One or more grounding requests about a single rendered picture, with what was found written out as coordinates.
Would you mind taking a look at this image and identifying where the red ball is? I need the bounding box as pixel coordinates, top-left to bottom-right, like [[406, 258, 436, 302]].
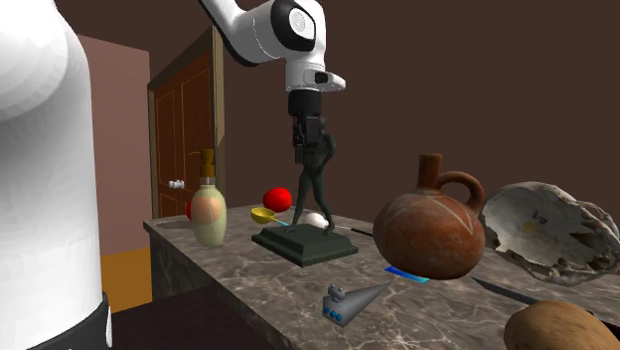
[[262, 186, 294, 214]]

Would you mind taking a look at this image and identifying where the white egg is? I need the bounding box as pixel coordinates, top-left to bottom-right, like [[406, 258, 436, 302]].
[[301, 212, 330, 231]]

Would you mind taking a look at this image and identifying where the brown wooden door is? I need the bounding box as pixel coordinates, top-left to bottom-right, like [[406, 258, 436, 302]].
[[146, 26, 227, 221]]

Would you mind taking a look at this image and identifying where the thin black pen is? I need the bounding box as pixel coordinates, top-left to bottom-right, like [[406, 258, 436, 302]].
[[334, 224, 376, 239]]

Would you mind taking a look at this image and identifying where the dark green figure statue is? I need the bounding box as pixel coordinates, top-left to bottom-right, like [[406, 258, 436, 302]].
[[250, 117, 360, 268]]

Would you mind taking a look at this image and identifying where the green soap dispenser bottle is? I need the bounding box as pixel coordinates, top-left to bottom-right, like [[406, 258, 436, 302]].
[[187, 148, 228, 249]]

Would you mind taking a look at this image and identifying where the brown clay jug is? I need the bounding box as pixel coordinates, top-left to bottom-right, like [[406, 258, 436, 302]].
[[372, 153, 487, 281]]

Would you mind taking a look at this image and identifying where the blue flat card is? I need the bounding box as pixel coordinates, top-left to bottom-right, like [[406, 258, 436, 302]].
[[384, 264, 431, 284]]

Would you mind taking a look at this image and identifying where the grey toy spaceship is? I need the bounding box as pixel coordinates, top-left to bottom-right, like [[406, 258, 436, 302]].
[[321, 281, 393, 329]]

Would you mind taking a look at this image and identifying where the grey shell bowl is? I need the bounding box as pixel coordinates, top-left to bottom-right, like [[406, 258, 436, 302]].
[[478, 181, 620, 287]]

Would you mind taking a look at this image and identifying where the black knife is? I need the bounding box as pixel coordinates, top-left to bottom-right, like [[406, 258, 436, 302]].
[[470, 275, 542, 307]]

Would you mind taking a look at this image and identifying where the brown potato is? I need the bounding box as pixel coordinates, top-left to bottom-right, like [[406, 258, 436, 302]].
[[503, 299, 620, 350]]

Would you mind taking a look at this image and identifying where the yellow scoop with blue handle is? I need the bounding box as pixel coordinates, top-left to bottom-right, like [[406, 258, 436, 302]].
[[249, 206, 292, 228]]

